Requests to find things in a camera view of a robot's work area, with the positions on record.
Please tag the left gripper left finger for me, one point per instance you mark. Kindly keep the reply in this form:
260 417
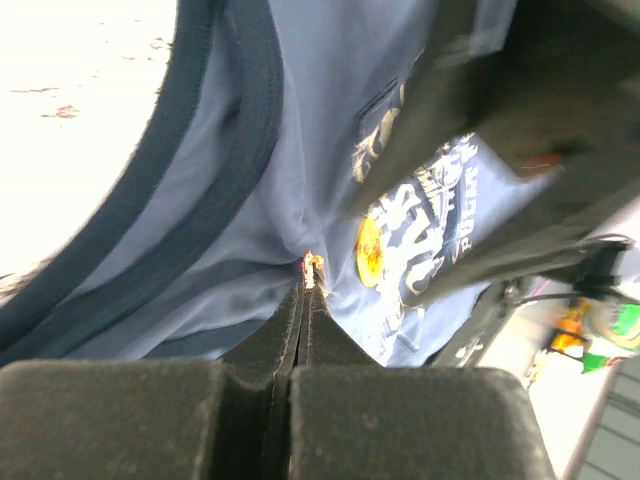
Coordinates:
270 351

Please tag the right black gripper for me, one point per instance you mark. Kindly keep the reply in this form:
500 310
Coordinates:
564 88

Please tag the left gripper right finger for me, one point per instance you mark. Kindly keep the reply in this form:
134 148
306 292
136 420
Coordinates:
322 342

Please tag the blue printed tank top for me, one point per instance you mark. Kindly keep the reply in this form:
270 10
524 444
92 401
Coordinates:
270 116

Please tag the yellow round badge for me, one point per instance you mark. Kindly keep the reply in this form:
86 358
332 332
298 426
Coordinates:
370 253

